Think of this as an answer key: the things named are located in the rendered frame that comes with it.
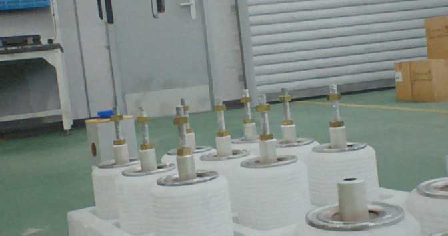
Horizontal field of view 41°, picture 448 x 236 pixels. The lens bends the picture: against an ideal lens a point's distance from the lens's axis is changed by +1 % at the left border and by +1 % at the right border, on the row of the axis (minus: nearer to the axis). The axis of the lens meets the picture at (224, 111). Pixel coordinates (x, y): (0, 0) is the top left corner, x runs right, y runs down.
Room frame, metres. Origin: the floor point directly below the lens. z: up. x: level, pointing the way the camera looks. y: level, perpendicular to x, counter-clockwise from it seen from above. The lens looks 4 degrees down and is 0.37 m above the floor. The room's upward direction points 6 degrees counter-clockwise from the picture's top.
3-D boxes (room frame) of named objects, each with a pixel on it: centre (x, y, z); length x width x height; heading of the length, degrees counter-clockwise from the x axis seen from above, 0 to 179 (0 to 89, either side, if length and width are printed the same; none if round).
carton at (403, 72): (4.64, -1.54, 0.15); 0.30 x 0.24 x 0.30; 101
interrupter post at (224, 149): (0.87, 0.01, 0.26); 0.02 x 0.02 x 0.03
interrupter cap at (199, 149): (0.97, 0.07, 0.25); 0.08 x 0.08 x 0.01
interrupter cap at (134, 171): (0.81, 0.11, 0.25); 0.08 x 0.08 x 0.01
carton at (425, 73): (4.32, -1.56, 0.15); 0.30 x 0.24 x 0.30; 11
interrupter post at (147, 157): (0.81, 0.11, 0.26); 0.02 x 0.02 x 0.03
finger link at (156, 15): (0.80, 0.08, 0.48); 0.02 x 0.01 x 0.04; 170
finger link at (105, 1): (0.82, 0.14, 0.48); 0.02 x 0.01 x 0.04; 170
